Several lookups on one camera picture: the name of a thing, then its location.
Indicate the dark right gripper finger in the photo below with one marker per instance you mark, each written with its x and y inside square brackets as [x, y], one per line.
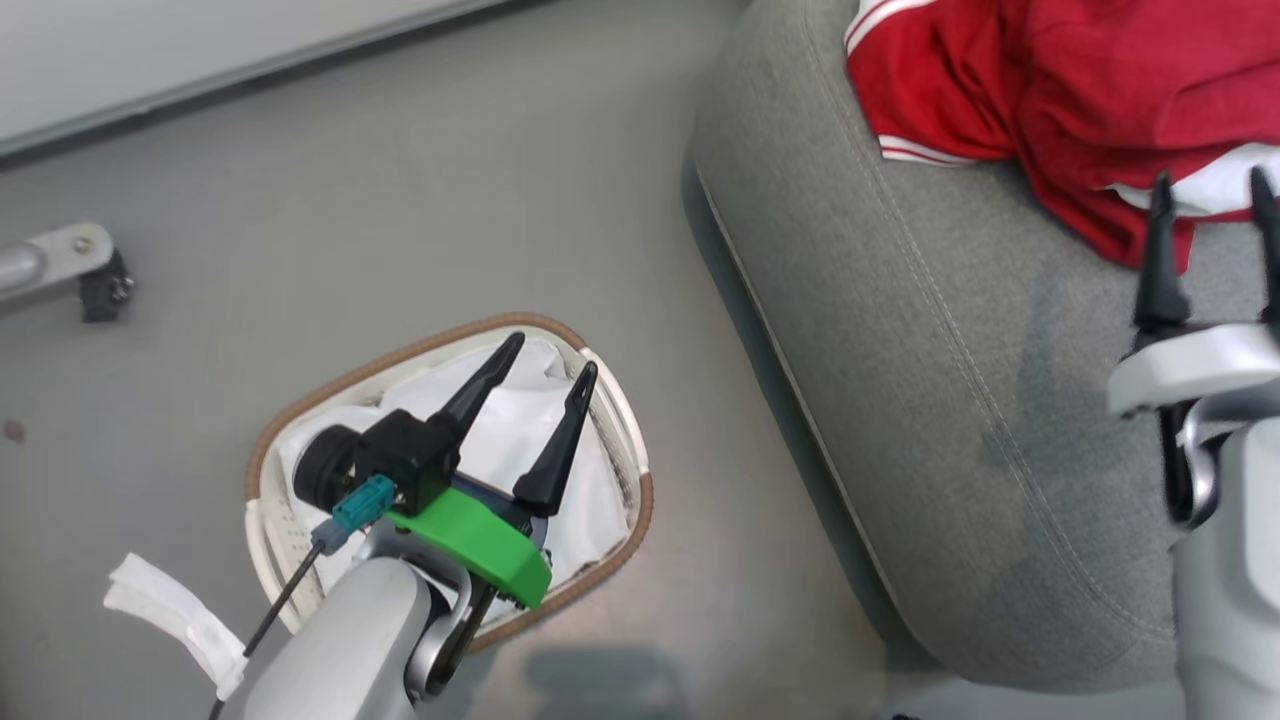
[1271, 260]
[1162, 280]

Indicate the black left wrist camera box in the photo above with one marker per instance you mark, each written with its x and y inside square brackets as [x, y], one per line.
[395, 455]

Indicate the grey partition bottom rail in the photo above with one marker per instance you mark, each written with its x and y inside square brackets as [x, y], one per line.
[200, 85]

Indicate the grey partition foot leg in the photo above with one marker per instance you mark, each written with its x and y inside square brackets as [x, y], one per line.
[45, 262]

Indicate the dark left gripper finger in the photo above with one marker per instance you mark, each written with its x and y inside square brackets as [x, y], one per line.
[480, 385]
[560, 450]

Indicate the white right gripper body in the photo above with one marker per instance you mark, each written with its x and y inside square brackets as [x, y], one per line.
[1190, 365]

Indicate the black caster wheel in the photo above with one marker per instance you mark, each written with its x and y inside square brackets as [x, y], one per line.
[105, 290]

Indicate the wicker-rimmed laundry basket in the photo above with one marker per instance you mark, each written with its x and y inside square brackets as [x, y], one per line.
[630, 450]

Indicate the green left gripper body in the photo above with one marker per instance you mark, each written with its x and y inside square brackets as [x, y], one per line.
[480, 545]

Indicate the grey fabric sofa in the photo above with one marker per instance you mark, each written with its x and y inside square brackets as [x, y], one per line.
[900, 350]

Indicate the white basket liner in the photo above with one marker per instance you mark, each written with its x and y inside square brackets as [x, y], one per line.
[520, 420]

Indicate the red and white garment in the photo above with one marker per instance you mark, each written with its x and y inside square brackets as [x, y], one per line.
[1080, 90]

